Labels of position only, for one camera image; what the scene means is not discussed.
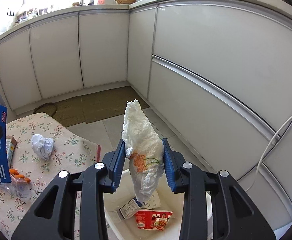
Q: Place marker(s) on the white plastic trash bin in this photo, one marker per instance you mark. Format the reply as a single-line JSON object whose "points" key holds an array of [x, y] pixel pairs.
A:
{"points": [[118, 228]]}

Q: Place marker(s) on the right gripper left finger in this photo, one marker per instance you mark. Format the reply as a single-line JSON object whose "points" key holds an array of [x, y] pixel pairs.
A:
{"points": [[52, 215]]}

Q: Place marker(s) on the white printed plastic wrapper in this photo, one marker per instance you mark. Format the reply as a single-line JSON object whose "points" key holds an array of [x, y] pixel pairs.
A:
{"points": [[144, 149]]}

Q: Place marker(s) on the brown floor mat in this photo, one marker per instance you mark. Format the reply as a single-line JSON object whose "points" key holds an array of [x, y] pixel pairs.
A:
{"points": [[108, 103], [70, 112]]}

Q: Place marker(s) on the white kitchen cabinets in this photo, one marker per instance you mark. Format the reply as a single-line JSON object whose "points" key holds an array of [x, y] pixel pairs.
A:
{"points": [[219, 72]]}

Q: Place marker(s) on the floral tablecloth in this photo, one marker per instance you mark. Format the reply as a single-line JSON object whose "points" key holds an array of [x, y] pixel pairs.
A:
{"points": [[73, 151]]}

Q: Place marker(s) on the red instant noodle packet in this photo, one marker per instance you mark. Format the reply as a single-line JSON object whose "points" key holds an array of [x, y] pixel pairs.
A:
{"points": [[152, 219]]}

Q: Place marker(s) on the light blue carton box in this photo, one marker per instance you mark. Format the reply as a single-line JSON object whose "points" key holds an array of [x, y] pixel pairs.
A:
{"points": [[10, 147]]}

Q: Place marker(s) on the clear plastic bag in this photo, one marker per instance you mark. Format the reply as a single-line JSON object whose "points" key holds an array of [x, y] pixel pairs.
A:
{"points": [[18, 187]]}

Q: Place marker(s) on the small white blue box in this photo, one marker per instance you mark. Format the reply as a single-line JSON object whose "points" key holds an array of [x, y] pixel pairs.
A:
{"points": [[131, 208]]}

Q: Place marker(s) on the white tissue packet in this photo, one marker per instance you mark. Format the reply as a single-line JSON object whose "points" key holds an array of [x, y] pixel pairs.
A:
{"points": [[153, 202]]}

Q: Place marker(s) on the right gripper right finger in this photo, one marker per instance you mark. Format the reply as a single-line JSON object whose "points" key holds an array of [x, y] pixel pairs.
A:
{"points": [[234, 214]]}

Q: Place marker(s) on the orange peel pieces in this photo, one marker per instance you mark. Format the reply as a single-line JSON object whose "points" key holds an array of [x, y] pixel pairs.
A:
{"points": [[18, 176]]}

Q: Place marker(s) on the crumpled white paper ball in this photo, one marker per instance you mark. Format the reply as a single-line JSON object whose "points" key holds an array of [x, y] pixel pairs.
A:
{"points": [[42, 146]]}

